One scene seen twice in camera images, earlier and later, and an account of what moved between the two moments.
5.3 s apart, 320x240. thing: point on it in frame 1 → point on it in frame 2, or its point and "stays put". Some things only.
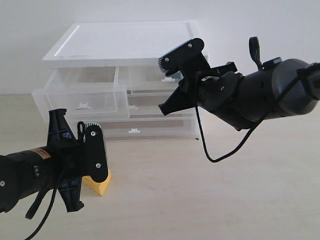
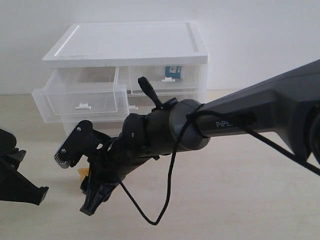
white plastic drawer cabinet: x=109 y=72 stays put
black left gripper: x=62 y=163 → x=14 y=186
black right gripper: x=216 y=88 → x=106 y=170
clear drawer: x=84 y=92 stays put
